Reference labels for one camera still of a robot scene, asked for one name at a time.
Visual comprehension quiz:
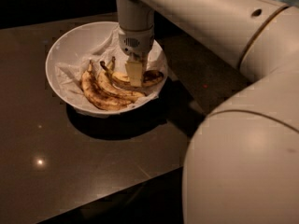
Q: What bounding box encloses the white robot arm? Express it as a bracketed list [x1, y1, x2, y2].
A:
[140, 0, 299, 224]

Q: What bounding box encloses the left spotted banana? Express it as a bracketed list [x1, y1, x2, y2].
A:
[80, 62, 131, 111]

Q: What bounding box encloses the white paper liner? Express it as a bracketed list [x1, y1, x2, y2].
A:
[46, 22, 164, 117]

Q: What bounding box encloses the banana with sticker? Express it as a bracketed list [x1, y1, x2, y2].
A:
[97, 61, 164, 88]

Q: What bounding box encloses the white round bowl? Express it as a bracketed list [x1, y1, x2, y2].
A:
[45, 21, 168, 118]

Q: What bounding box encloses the middle spotted banana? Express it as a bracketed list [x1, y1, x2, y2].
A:
[97, 57, 145, 103]

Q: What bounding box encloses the spotted banana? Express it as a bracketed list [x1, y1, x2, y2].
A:
[97, 57, 145, 103]
[80, 62, 131, 111]

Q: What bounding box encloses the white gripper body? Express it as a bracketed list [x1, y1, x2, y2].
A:
[118, 27, 154, 60]

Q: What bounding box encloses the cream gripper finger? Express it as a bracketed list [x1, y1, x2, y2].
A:
[125, 53, 148, 87]

